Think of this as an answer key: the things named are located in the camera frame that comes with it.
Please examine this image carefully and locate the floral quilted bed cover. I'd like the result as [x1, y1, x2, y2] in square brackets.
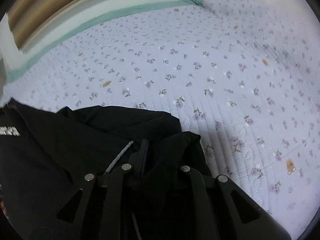
[0, 0, 320, 240]

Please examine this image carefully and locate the black jacket with grey piping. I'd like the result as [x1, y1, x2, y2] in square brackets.
[0, 97, 215, 240]

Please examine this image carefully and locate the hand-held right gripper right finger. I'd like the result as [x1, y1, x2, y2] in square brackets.
[175, 165, 292, 240]

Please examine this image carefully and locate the green bed sheet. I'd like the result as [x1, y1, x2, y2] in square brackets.
[6, 0, 208, 84]

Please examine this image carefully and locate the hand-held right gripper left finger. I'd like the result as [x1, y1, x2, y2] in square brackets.
[19, 139, 150, 240]

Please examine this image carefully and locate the brown striped window blind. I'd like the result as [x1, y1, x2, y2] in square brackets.
[7, 0, 110, 50]

